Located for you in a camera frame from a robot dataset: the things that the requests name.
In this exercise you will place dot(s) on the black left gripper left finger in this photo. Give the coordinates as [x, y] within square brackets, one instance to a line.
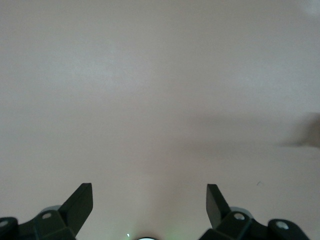
[75, 212]

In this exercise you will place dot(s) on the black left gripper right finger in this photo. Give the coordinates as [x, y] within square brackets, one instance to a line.
[217, 212]

